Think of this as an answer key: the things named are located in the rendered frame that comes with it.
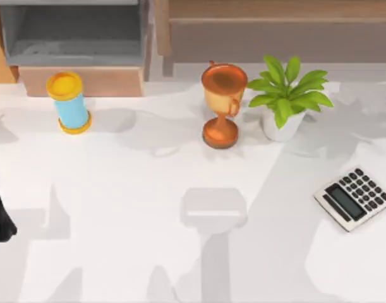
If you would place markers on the blue and orange canister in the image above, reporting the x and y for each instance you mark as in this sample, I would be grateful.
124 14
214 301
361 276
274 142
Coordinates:
71 105

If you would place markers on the silver calculator with black keys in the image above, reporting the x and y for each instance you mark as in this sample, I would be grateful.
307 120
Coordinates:
353 198

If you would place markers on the bronze trophy cup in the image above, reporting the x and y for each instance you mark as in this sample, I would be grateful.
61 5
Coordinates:
222 94

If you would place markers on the wooden open shelf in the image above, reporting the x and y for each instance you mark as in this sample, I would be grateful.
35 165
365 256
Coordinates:
275 31

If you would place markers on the pale wooden drawer front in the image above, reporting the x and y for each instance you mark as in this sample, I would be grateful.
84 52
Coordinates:
82 81

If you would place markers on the green plant in white pot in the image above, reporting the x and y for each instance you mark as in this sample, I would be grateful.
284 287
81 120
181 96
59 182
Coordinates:
284 94

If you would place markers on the wooden cupboard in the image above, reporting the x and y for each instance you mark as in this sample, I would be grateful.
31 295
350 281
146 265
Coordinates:
1 53

